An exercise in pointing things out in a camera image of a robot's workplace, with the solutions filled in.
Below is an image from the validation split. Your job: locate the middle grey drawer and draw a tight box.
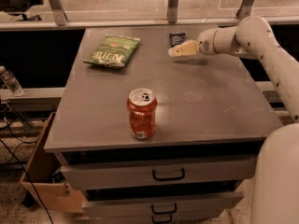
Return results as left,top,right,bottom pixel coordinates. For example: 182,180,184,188
82,192,244,218

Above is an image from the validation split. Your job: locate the brown cardboard box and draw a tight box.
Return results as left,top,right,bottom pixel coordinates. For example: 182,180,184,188
21,113,85,213

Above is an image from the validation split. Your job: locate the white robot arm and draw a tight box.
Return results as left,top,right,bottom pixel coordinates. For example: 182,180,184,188
168,16,299,224

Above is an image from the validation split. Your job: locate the orange soda can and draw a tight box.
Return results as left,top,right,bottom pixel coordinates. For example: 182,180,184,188
127,88,158,140

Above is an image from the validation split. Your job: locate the green kettle chip bag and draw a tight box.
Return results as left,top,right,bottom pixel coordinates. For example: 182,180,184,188
84,35,140,69

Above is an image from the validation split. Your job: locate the black floor cable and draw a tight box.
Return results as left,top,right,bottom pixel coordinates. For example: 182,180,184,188
0,100,55,224

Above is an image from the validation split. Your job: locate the top grey drawer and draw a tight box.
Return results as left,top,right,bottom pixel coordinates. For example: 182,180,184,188
62,155,255,190

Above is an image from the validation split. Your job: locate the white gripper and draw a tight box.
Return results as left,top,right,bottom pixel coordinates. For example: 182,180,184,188
168,28,220,57

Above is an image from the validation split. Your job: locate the metal window frame rail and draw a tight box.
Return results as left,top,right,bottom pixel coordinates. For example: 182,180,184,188
0,0,299,33

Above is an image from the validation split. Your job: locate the bottom grey drawer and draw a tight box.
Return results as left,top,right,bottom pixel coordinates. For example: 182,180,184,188
78,209,222,224

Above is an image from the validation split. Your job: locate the dark blue rxbar wrapper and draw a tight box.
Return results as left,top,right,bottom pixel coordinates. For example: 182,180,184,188
169,33,186,47

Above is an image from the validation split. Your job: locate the grey drawer cabinet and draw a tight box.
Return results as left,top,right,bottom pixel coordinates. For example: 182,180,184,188
44,23,284,224

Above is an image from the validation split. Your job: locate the grey drawer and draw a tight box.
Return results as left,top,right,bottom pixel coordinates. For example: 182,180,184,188
82,192,244,218
78,209,222,224
62,155,255,190

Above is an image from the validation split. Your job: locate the clear plastic water bottle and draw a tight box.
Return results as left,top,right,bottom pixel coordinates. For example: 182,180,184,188
0,66,23,96

